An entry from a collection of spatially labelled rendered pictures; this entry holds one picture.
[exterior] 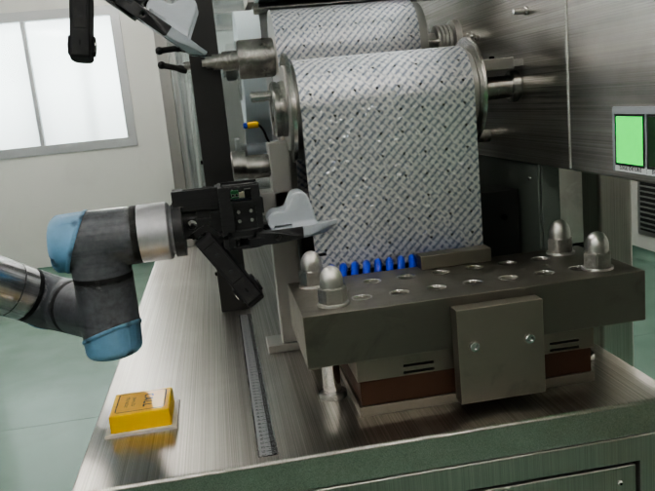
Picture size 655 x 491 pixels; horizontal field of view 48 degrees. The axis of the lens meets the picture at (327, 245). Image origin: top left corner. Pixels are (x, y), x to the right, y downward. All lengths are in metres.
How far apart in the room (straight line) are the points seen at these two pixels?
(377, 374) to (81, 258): 0.39
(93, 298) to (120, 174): 5.64
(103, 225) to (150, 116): 5.61
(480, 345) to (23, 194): 6.09
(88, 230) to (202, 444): 0.30
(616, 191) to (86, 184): 5.72
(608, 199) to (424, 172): 0.38
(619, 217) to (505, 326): 0.49
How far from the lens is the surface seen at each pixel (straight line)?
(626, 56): 0.85
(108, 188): 6.61
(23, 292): 1.04
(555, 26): 0.99
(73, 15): 1.01
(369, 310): 0.81
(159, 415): 0.90
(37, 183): 6.71
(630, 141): 0.84
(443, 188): 1.01
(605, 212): 1.27
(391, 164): 0.99
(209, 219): 0.95
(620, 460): 0.91
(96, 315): 0.97
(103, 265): 0.95
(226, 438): 0.85
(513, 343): 0.85
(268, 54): 1.24
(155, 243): 0.94
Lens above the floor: 1.26
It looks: 11 degrees down
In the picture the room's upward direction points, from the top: 6 degrees counter-clockwise
